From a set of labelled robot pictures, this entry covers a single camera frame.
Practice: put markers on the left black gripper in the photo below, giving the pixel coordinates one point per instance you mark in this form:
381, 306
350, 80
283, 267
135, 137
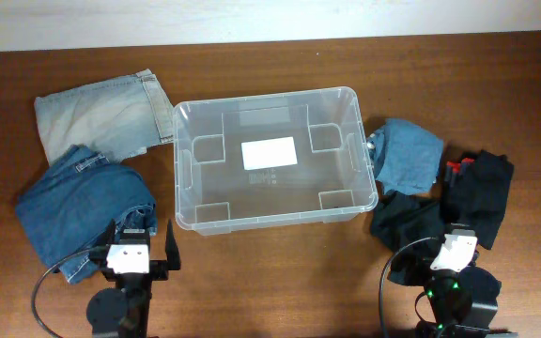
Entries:
158, 270

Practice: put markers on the dark blue jeans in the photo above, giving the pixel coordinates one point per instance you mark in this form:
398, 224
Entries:
71, 206

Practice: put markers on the light washed jeans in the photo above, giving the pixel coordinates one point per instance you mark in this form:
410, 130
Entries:
120, 118

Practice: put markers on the dark green-black shirt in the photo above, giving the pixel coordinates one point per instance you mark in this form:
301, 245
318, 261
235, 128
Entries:
399, 220

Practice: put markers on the blue t-shirt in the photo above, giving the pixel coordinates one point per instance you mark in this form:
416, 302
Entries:
406, 157

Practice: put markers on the black garment with red trim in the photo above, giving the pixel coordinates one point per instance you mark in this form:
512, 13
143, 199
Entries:
475, 193

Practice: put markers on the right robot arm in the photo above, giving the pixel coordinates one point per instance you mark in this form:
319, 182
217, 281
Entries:
463, 305

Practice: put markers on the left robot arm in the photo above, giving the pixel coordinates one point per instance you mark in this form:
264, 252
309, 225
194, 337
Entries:
123, 310

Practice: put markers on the clear plastic storage container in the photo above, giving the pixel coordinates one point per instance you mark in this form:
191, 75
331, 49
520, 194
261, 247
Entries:
333, 180

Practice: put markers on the white label in container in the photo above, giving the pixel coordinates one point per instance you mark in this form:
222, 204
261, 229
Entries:
269, 153

